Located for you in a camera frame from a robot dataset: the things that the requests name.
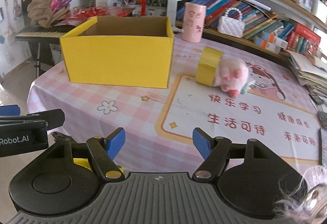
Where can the mint green small case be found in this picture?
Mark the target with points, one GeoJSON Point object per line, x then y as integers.
{"type": "Point", "coordinates": [246, 88]}

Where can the white quilted pearl handbag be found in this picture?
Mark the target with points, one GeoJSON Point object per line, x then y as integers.
{"type": "Point", "coordinates": [231, 26]}

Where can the beige crumpled cloth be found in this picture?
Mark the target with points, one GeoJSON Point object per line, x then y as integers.
{"type": "Point", "coordinates": [40, 12]}

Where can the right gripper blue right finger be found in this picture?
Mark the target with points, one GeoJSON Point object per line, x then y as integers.
{"type": "Point", "coordinates": [215, 152]}

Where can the orange white box upper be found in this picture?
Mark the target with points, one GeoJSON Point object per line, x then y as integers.
{"type": "Point", "coordinates": [271, 38]}

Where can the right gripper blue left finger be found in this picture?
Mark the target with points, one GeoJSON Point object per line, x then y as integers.
{"type": "Point", "coordinates": [103, 151]}

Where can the stack of papers and notebooks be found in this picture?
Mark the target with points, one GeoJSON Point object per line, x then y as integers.
{"type": "Point", "coordinates": [308, 74]}

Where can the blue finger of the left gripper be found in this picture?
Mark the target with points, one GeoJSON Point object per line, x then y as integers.
{"type": "Point", "coordinates": [9, 110]}

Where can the orange white box lower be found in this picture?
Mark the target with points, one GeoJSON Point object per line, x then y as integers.
{"type": "Point", "coordinates": [266, 45]}

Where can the yellow tape roll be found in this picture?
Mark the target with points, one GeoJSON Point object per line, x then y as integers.
{"type": "Point", "coordinates": [207, 65]}

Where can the row of leaning books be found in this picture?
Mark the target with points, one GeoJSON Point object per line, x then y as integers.
{"type": "Point", "coordinates": [256, 20]}

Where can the pink plush pig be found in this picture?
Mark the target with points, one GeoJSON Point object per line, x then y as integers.
{"type": "Point", "coordinates": [231, 76]}

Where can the pink cylindrical container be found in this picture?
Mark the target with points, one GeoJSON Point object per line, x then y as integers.
{"type": "Point", "coordinates": [194, 19]}

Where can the red thick dictionary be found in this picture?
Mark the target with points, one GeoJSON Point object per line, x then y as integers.
{"type": "Point", "coordinates": [306, 33]}

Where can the orange white box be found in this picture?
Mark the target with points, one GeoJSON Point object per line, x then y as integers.
{"type": "Point", "coordinates": [271, 38]}
{"type": "Point", "coordinates": [266, 45]}

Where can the smartphone with lit screen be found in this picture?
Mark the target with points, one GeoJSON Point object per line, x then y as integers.
{"type": "Point", "coordinates": [323, 147]}

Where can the pink cartoon table mat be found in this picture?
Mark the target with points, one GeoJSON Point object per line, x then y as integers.
{"type": "Point", "coordinates": [159, 122]}

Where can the black Yamaha keyboard piano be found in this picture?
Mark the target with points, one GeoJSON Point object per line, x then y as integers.
{"type": "Point", "coordinates": [40, 40]}

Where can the yellow cardboard box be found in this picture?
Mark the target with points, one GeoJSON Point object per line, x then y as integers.
{"type": "Point", "coordinates": [120, 51]}

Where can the red paper sheets pile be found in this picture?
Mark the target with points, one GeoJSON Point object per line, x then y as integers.
{"type": "Point", "coordinates": [81, 14]}

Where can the dark smartphone on papers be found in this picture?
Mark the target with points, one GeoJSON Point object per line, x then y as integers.
{"type": "Point", "coordinates": [322, 116]}

